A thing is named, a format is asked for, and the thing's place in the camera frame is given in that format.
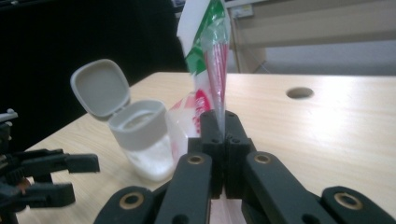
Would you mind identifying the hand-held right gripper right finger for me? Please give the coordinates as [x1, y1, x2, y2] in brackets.
[224, 109, 258, 201]

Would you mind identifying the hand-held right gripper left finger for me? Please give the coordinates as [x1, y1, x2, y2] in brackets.
[187, 109, 226, 201]

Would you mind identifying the clear jar with grey lid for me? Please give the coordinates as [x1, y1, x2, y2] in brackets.
[69, 58, 177, 183]

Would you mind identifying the pink and white powder bag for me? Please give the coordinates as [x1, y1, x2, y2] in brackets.
[164, 0, 245, 224]

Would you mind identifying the light wooden shelf unit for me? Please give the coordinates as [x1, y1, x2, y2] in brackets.
[223, 0, 396, 75]

